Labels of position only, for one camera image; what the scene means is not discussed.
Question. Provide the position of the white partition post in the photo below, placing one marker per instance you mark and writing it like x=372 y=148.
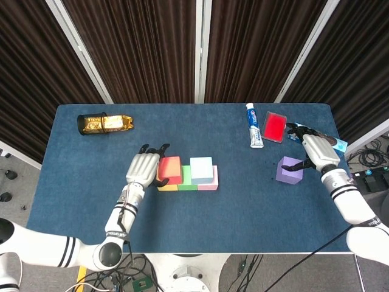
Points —
x=304 y=51
x=367 y=138
x=21 y=156
x=80 y=50
x=202 y=51

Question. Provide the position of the brown pleated curtain panel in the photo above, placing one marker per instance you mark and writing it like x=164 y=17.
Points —
x=30 y=76
x=358 y=76
x=258 y=51
x=136 y=51

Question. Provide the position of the yellow cube block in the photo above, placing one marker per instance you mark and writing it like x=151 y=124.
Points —
x=168 y=188

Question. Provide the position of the light blue cube block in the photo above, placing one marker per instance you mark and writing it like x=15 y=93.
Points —
x=200 y=170

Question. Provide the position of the green circuit board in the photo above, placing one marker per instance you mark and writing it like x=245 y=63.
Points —
x=141 y=284

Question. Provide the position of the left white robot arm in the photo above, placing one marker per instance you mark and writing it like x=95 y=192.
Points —
x=121 y=219

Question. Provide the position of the blue white toothpaste tube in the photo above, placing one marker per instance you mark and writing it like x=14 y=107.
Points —
x=253 y=124

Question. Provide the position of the blue cookie box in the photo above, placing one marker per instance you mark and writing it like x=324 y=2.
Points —
x=340 y=147

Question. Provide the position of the red ink pad case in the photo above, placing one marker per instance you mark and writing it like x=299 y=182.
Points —
x=273 y=127

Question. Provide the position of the black device box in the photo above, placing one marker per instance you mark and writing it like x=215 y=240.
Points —
x=370 y=181

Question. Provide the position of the red cube block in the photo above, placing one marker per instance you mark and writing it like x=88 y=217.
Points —
x=170 y=170

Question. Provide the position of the gold foil snack packet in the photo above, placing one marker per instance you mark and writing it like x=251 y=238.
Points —
x=118 y=123

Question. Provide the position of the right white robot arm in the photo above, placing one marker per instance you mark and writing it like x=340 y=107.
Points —
x=349 y=207

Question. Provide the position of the black caster wheel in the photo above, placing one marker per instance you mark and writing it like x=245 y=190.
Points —
x=10 y=174
x=5 y=197

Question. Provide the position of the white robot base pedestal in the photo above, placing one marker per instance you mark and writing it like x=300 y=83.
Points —
x=188 y=273

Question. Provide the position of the pink cube block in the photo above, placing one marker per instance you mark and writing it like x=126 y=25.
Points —
x=209 y=187

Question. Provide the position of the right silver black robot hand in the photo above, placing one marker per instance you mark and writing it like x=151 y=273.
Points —
x=319 y=150

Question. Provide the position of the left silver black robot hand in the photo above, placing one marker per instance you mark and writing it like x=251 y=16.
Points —
x=143 y=167

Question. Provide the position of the green cube block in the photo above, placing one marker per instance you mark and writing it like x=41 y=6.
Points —
x=186 y=182

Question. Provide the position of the purple cube block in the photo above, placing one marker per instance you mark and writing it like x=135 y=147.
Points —
x=288 y=178

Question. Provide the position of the black mesh pen cup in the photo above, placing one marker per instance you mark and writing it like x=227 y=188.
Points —
x=80 y=124

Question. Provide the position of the yellow floor tape strip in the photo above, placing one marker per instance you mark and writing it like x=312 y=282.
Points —
x=81 y=275

